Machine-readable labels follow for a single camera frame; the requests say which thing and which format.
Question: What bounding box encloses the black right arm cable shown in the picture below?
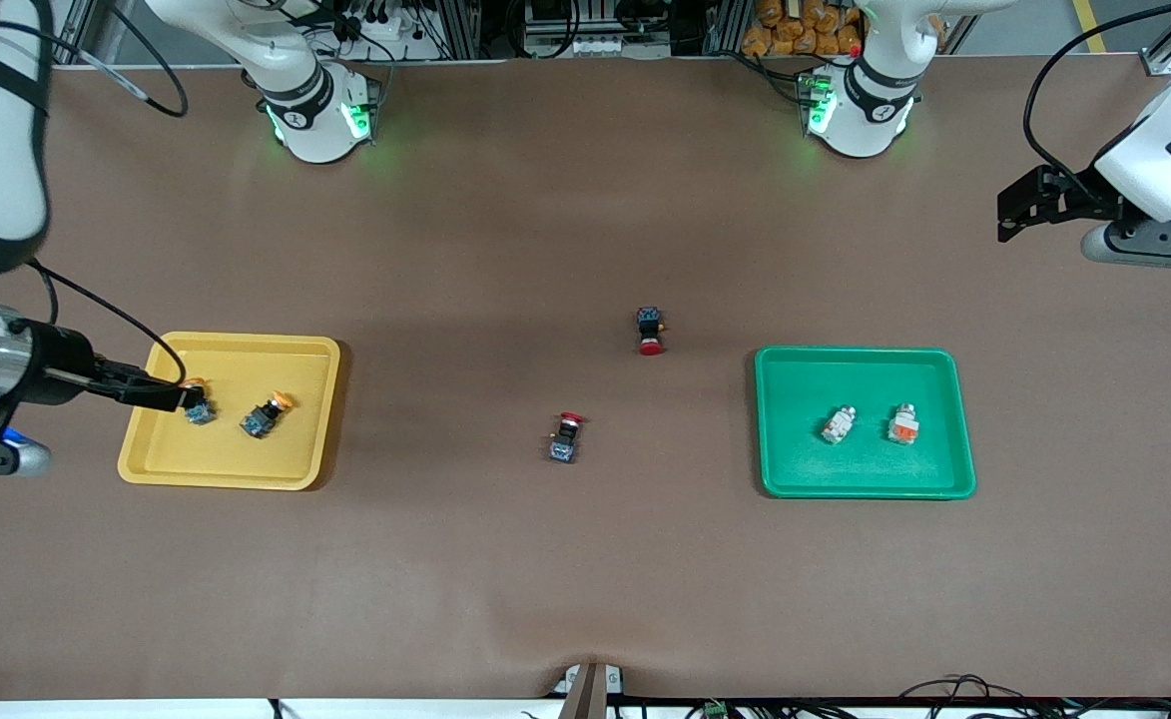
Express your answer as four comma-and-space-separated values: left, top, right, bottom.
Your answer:
21, 0, 190, 388

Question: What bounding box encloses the pile of orange bags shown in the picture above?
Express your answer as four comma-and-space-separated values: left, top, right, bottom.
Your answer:
742, 0, 866, 58

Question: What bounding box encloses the metal table edge bracket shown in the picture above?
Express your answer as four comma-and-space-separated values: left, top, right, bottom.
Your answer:
555, 662, 625, 719

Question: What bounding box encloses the green plastic tray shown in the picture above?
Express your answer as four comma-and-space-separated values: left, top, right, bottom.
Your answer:
754, 346, 977, 500

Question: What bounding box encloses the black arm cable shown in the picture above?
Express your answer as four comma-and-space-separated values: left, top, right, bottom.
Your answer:
1022, 0, 1171, 201
21, 0, 190, 388

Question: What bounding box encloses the yellow plastic tray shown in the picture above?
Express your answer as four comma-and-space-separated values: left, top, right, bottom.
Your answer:
117, 332, 341, 491

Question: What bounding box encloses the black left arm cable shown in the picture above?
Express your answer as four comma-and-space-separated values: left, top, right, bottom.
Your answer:
1022, 0, 1171, 201

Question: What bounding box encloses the white power strip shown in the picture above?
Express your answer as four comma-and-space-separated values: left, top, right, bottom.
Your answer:
523, 35, 674, 59

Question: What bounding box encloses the black cable bundle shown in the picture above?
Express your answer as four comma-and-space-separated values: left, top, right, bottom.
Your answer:
894, 674, 1050, 719

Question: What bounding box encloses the brown table mat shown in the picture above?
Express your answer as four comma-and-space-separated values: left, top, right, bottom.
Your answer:
0, 55, 1171, 702

